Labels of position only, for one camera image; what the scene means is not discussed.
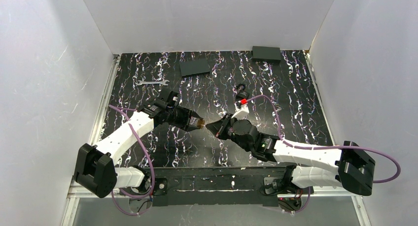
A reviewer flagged small brass padlock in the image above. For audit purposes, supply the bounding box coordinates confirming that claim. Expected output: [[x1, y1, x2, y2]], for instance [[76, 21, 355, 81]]
[[196, 119, 205, 129]]

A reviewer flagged black padlock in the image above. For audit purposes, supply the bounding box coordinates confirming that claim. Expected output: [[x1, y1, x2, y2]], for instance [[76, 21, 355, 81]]
[[236, 83, 250, 101]]

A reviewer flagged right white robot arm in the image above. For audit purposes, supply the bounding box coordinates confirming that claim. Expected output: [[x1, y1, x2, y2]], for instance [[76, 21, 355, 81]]
[[206, 114, 376, 196]]

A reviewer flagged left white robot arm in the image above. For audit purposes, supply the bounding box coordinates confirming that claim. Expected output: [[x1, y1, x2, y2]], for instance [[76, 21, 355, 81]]
[[73, 89, 205, 199]]

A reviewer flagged silver open-end wrench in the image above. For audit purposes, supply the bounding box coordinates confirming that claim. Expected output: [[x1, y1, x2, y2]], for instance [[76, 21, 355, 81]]
[[137, 80, 170, 86]]

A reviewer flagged black flat plate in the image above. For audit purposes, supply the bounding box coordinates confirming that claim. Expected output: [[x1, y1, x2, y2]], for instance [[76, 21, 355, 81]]
[[180, 59, 211, 77]]

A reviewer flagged black rectangular box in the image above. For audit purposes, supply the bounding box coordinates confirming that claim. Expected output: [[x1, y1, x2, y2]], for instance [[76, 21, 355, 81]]
[[252, 46, 282, 62]]

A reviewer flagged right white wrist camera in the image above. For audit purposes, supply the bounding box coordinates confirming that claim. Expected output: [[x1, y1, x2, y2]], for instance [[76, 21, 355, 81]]
[[232, 99, 249, 120]]

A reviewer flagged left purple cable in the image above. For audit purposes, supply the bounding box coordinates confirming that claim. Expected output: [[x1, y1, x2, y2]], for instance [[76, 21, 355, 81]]
[[108, 104, 156, 217]]

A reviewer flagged purple cable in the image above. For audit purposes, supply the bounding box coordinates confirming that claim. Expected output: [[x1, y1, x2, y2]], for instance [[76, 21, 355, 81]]
[[108, 104, 156, 217], [246, 95, 402, 215]]

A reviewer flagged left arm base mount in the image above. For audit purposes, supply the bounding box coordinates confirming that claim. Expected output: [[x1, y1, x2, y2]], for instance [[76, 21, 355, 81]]
[[129, 178, 168, 215]]

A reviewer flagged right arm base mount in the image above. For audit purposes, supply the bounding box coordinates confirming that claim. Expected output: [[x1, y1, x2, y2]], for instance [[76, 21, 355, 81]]
[[259, 177, 314, 216]]

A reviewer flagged aluminium frame rail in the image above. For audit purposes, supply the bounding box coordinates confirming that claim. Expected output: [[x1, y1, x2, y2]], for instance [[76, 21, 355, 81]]
[[61, 54, 121, 226]]

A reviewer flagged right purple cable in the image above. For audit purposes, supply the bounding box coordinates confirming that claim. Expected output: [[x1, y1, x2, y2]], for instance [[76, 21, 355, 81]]
[[246, 95, 402, 215]]

